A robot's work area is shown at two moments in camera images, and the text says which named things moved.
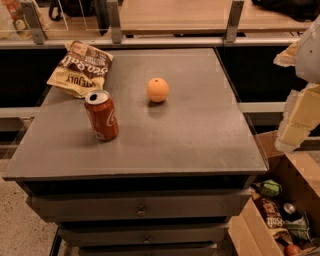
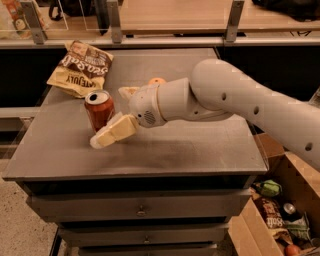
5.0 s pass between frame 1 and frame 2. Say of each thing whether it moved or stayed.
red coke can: stayed
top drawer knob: stayed
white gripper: moved
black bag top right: stayed
